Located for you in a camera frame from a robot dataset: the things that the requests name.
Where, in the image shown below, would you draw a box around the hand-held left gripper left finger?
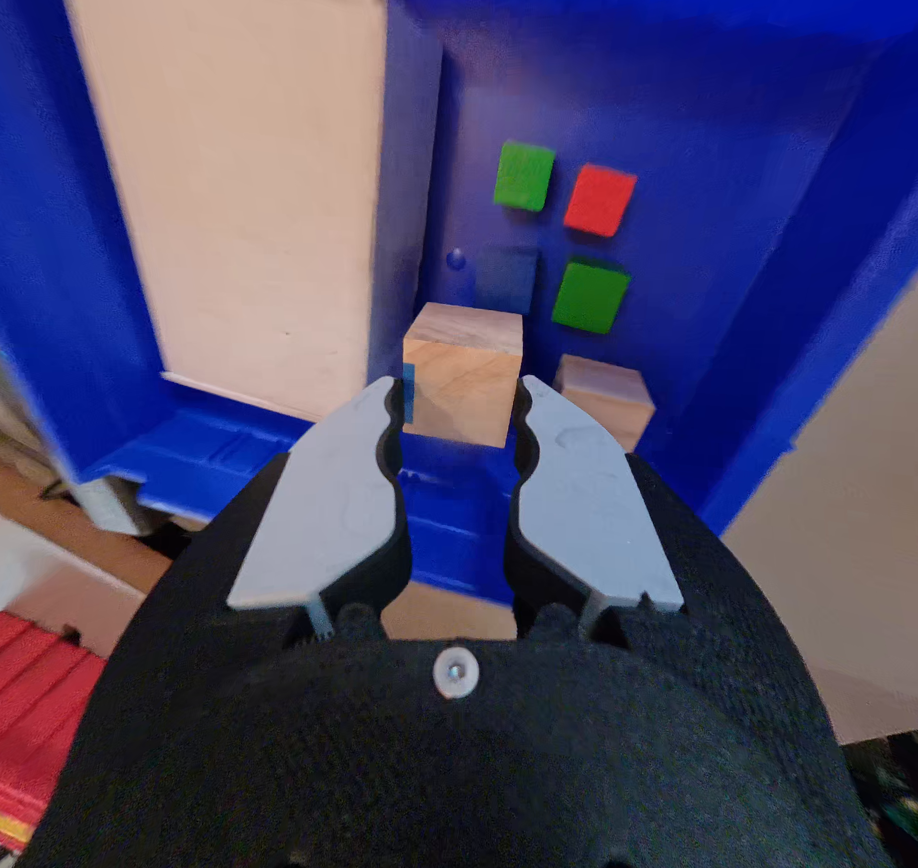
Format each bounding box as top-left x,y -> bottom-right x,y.
226,375 -> 413,640

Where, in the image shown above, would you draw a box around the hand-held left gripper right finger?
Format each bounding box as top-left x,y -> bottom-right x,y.
504,375 -> 685,641

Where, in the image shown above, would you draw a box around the plain wooden cube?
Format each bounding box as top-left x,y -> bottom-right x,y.
552,353 -> 656,453
402,302 -> 525,449

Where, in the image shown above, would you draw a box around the green wooden cube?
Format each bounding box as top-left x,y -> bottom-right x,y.
493,140 -> 557,213
551,259 -> 632,335

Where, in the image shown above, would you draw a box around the red wooden cube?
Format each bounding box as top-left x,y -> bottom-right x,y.
563,163 -> 638,238

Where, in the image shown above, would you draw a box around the white cardboard mailer box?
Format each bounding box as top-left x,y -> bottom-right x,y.
54,0 -> 388,421

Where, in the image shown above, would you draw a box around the blue plastic bin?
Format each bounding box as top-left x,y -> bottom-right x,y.
0,0 -> 918,607

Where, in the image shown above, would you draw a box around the desk with wooden edge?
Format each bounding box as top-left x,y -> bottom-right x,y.
0,445 -> 187,657

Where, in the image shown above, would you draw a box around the blue wooden cube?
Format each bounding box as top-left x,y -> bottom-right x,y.
475,246 -> 539,315

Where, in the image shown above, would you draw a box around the red patterned cloth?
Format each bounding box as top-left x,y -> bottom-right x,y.
0,610 -> 109,856

